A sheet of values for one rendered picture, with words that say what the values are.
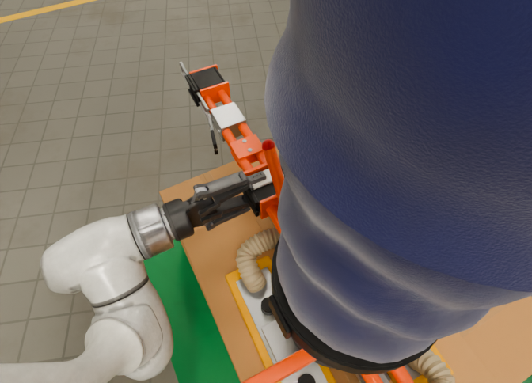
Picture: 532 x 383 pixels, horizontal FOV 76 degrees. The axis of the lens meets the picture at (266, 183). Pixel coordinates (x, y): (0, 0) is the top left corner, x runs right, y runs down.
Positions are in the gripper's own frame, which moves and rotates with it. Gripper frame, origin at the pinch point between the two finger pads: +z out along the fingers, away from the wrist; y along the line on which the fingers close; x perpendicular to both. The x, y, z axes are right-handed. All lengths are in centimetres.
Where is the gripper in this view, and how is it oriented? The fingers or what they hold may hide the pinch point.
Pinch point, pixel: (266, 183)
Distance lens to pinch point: 68.9
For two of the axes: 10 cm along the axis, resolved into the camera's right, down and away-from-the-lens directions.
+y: 0.0, 5.8, 8.2
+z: 8.9, -3.7, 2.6
